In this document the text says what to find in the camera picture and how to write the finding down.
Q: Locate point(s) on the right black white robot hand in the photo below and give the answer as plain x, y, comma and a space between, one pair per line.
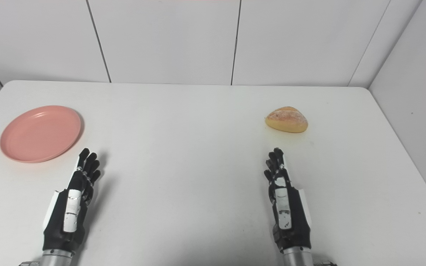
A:
296, 221

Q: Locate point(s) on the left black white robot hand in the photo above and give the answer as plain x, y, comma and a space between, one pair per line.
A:
59, 225

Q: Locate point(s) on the pink round plate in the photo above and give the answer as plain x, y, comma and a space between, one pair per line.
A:
40, 133

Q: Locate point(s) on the golden bread roll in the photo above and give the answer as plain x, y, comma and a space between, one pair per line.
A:
286, 119

